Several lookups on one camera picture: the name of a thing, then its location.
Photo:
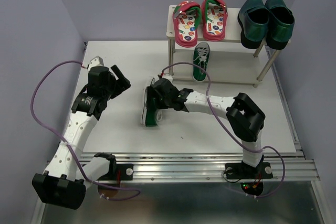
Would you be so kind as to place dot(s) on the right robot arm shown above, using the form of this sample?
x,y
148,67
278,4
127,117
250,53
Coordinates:
x,y
244,116

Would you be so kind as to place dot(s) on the green canvas sneaker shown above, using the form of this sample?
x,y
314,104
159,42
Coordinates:
x,y
150,115
200,58

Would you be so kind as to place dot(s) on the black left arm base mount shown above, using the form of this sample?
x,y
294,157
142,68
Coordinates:
x,y
104,166

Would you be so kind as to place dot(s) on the green loafer shoe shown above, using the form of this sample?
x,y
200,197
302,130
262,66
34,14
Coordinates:
x,y
253,19
281,24

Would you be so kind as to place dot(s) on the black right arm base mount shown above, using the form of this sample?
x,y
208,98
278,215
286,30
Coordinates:
x,y
242,171

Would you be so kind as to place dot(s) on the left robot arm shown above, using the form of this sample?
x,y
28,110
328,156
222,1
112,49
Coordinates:
x,y
64,181

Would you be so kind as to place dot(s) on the aluminium table edge rail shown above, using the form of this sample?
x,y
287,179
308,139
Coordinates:
x,y
205,167

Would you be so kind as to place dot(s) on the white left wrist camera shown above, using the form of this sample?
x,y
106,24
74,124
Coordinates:
x,y
95,62

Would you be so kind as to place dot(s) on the pink flip-flop with letters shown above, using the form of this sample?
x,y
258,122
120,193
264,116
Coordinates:
x,y
214,18

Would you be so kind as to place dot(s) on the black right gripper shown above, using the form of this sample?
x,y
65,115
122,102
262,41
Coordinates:
x,y
160,105

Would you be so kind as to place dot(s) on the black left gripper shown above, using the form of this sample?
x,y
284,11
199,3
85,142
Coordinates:
x,y
122,84

